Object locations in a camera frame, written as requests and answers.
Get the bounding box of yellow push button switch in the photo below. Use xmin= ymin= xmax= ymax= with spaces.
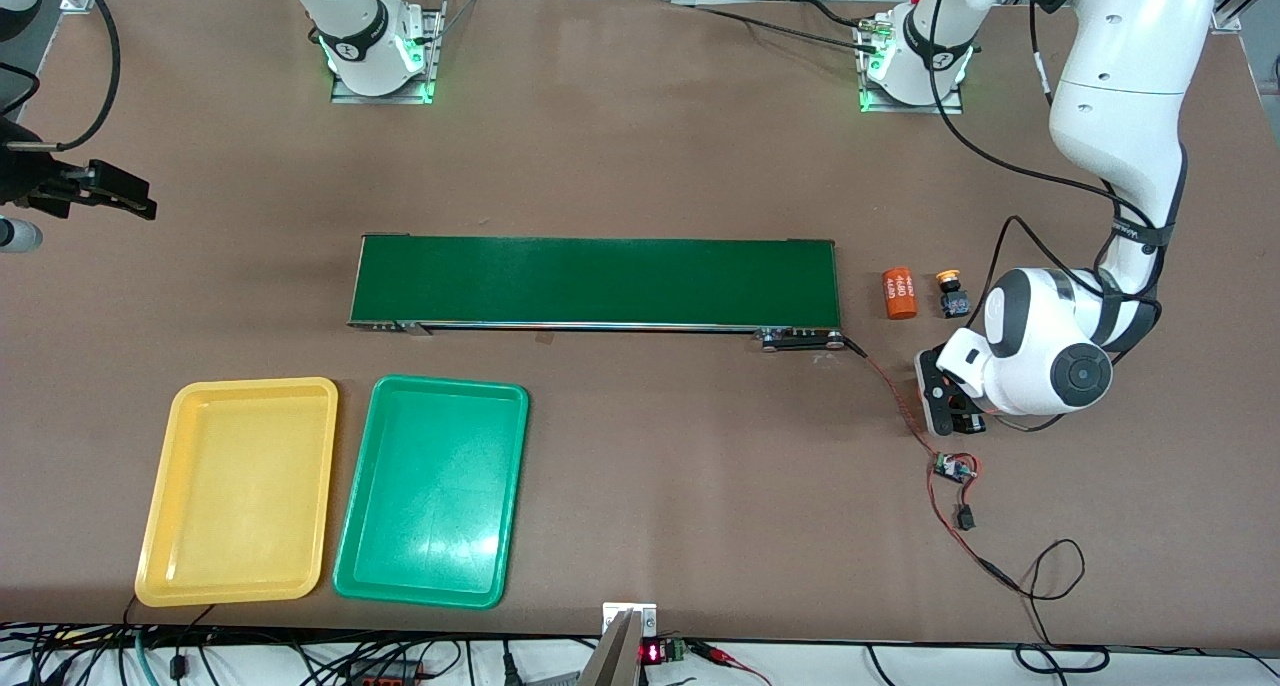
xmin=936 ymin=270 xmax=973 ymax=320

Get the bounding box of orange 4680 battery cylinder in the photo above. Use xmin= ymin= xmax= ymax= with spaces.
xmin=882 ymin=268 xmax=919 ymax=321

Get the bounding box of red clip lead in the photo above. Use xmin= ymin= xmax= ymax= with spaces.
xmin=690 ymin=642 xmax=771 ymax=686

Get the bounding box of yellow plastic tray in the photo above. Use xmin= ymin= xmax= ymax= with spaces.
xmin=134 ymin=376 xmax=340 ymax=608

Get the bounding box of green belt conveyor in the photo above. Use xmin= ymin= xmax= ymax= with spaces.
xmin=347 ymin=233 xmax=846 ymax=354

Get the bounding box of green plastic tray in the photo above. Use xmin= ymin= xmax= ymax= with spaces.
xmin=332 ymin=374 xmax=531 ymax=610

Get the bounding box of orange and black power strip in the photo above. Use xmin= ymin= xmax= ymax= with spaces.
xmin=345 ymin=659 xmax=426 ymax=686

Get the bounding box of red and black wire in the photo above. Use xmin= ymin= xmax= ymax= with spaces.
xmin=843 ymin=338 xmax=1023 ymax=594

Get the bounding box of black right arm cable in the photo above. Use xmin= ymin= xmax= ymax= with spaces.
xmin=0 ymin=0 xmax=121 ymax=152

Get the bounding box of thin black looped cable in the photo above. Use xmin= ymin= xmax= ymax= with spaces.
xmin=1015 ymin=538 xmax=1111 ymax=673

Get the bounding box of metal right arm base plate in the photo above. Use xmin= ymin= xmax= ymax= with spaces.
xmin=330 ymin=0 xmax=446 ymax=105

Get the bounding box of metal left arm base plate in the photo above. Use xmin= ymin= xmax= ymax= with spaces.
xmin=857 ymin=14 xmax=966 ymax=115

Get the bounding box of small metal bracket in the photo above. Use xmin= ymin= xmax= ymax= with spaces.
xmin=602 ymin=602 xmax=658 ymax=637

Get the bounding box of black cable on table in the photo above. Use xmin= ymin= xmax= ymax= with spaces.
xmin=690 ymin=0 xmax=886 ymax=57

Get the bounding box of grey camera mount bar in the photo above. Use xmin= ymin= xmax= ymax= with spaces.
xmin=577 ymin=609 xmax=642 ymax=686

